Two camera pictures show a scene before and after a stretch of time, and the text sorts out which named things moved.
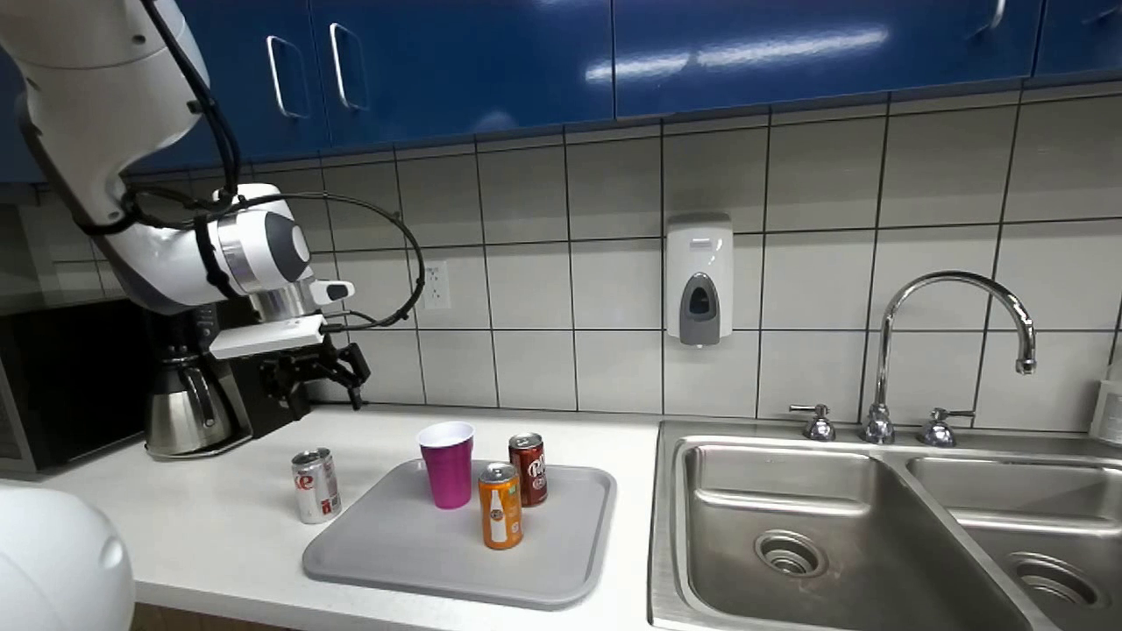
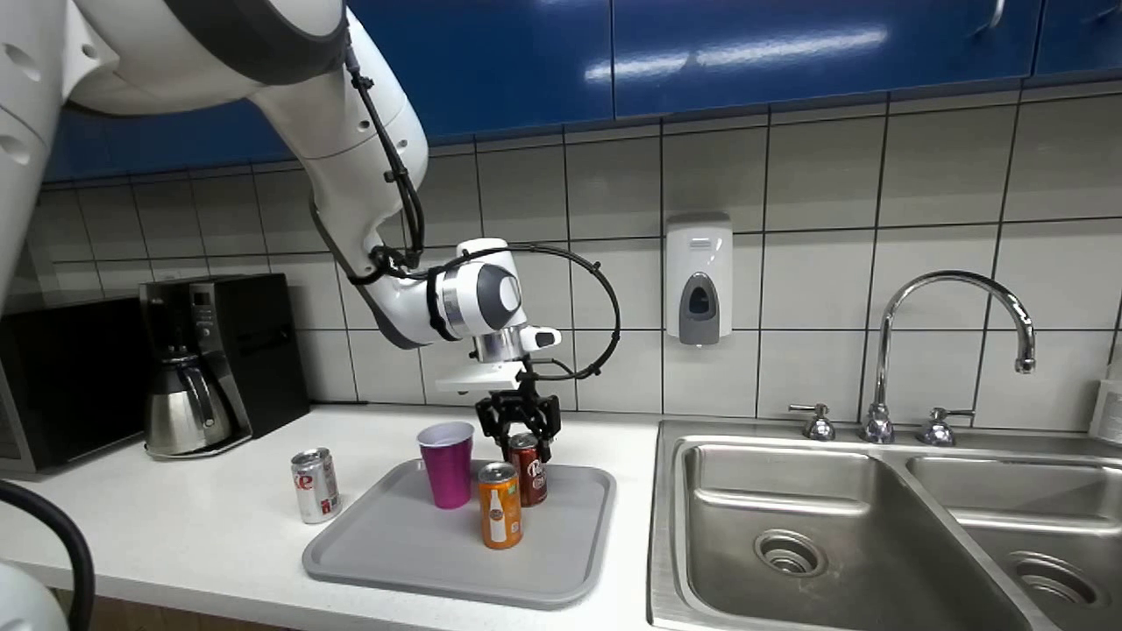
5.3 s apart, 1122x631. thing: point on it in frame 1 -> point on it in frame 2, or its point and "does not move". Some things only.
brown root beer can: (527, 455) does not move
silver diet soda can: (317, 485) does not move
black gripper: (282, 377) -> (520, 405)
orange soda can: (500, 504) does not move
